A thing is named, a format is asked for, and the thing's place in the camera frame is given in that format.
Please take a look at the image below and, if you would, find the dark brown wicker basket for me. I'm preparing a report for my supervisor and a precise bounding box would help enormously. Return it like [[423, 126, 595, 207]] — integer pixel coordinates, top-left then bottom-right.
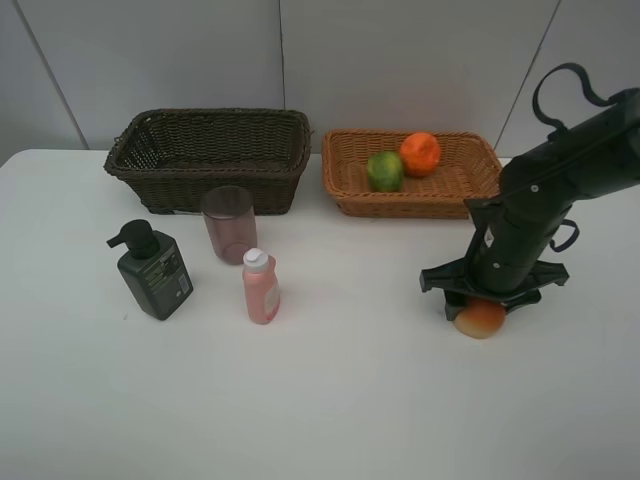
[[104, 108, 311, 216]]

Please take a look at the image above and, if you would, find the pink bottle white cap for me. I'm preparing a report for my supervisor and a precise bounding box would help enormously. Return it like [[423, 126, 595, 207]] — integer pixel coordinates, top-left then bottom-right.
[[242, 248, 280, 325]]

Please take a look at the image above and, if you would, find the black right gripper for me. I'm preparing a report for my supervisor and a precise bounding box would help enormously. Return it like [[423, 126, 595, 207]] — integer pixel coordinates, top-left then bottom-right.
[[419, 199, 575, 321]]

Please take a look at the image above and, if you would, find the translucent pink plastic cup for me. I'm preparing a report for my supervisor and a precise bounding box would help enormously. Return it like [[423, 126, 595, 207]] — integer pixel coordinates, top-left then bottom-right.
[[201, 185, 258, 265]]

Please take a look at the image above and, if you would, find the orange tangerine fruit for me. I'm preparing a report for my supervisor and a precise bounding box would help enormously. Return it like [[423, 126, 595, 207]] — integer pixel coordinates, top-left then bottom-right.
[[399, 132, 441, 178]]

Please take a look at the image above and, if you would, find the green lime fruit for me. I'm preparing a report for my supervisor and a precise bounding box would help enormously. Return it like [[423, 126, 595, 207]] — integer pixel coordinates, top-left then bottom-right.
[[367, 151, 404, 193]]

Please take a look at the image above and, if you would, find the orange wicker basket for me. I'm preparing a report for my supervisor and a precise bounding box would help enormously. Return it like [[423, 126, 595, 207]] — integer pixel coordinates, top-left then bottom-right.
[[322, 129, 502, 219]]

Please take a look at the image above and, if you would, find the red yellow peach fruit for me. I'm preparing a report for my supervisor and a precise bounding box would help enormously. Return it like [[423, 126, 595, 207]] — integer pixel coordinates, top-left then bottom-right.
[[453, 298, 506, 340]]

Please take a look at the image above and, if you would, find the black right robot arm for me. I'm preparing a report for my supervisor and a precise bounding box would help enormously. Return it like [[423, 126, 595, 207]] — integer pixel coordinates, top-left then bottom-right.
[[420, 89, 639, 321]]

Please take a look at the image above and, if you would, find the black pump soap bottle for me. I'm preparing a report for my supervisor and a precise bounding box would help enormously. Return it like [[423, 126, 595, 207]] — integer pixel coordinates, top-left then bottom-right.
[[107, 219, 193, 321]]

